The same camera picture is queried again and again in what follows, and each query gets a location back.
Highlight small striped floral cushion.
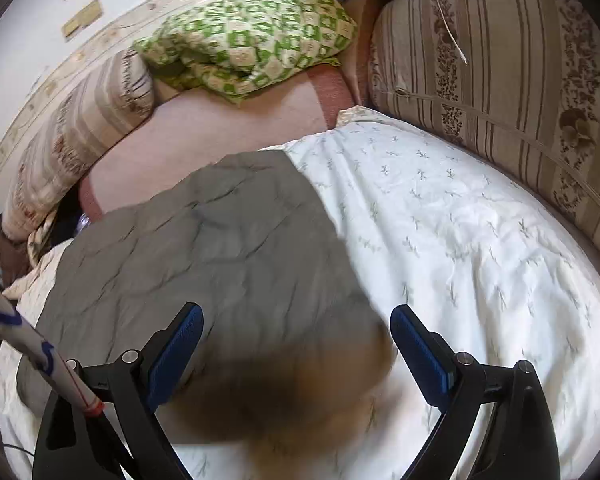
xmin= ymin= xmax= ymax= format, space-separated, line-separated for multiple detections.
xmin=0 ymin=47 xmax=156 ymax=243

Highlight pink blanket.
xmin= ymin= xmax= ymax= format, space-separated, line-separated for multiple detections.
xmin=77 ymin=67 xmax=361 ymax=223

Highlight white leaf-print duvet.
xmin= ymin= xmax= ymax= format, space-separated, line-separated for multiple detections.
xmin=0 ymin=107 xmax=600 ymax=480

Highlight grey quilted jacket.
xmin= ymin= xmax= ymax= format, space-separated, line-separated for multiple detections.
xmin=15 ymin=150 xmax=398 ymax=443

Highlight yellowed wall sticker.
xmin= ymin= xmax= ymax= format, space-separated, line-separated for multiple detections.
xmin=61 ymin=0 xmax=104 ymax=42

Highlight white wrapped cable blue marks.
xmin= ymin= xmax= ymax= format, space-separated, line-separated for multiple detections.
xmin=0 ymin=275 xmax=106 ymax=413

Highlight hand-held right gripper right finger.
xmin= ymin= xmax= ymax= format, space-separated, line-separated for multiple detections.
xmin=390 ymin=305 xmax=561 ymax=480

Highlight brown cloth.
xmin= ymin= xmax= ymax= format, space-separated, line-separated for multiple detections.
xmin=0 ymin=215 xmax=31 ymax=286

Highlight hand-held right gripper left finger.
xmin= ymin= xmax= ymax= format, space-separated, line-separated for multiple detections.
xmin=32 ymin=302 xmax=204 ymax=480

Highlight large striped floral cushion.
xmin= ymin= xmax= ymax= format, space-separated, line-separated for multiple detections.
xmin=367 ymin=0 xmax=600 ymax=281

